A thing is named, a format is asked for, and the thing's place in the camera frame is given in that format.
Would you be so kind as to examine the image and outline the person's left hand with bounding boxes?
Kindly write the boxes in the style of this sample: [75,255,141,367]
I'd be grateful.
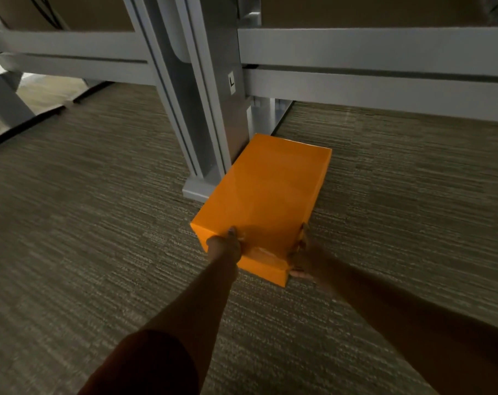
[206,226,243,269]

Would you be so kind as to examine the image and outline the person's right hand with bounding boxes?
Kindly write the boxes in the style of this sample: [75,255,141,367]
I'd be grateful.
[289,223,330,284]

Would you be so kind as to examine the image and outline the orange cardboard box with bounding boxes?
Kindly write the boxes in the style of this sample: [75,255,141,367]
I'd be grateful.
[190,133,333,288]

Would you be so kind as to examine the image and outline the person's right forearm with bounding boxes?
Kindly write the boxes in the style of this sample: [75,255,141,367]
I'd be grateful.
[315,253,498,395]

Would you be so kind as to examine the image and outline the person's left forearm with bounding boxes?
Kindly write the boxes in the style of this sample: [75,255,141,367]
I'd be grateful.
[77,259,239,395]

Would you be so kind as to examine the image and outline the grey metal desk frame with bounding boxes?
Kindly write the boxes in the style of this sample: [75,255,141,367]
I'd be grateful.
[0,0,498,203]

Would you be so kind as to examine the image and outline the black cables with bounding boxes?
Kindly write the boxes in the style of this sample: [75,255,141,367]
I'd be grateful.
[27,0,68,31]

